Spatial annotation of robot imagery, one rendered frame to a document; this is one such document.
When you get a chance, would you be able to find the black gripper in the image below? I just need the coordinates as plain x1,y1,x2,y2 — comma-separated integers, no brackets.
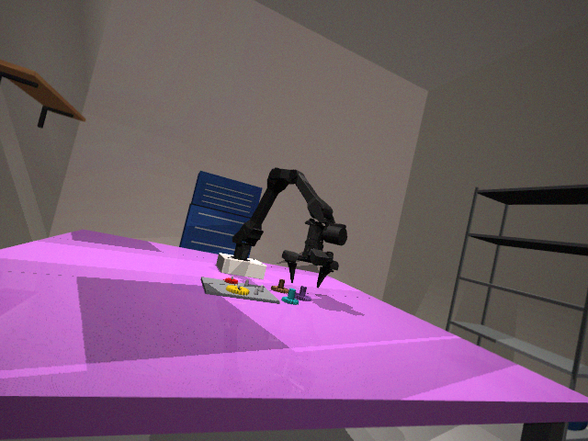
282,238,339,288

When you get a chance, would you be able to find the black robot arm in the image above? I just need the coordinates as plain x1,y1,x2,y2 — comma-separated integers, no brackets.
231,168,347,266

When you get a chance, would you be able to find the purple gear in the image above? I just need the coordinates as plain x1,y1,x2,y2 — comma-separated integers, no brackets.
295,286,311,301

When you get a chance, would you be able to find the orange gear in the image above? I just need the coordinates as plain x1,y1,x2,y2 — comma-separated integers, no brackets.
271,278,289,294

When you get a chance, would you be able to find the teal gear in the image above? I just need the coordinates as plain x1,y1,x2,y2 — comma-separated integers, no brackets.
281,288,299,305

